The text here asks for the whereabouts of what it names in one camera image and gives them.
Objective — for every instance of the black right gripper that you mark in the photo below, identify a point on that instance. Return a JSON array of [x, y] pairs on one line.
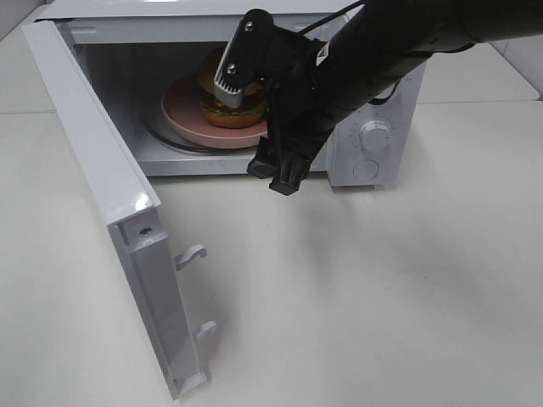
[[286, 60]]

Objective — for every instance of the pink plate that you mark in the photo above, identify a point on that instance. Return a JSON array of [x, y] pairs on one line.
[[181, 107]]

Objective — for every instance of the burger with lettuce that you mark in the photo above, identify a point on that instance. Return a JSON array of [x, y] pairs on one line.
[[249, 113]]

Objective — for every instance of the glass microwave turntable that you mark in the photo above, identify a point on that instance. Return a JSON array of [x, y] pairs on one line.
[[157, 126]]

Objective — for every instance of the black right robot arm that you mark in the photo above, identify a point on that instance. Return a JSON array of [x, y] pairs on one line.
[[385, 40]]

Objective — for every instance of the white timer knob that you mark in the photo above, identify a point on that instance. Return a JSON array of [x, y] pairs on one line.
[[375, 135]]

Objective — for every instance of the round white door button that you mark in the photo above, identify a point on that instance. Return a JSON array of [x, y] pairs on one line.
[[366, 169]]

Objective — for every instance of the white microwave door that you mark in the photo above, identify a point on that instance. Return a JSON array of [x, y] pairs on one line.
[[127, 203]]

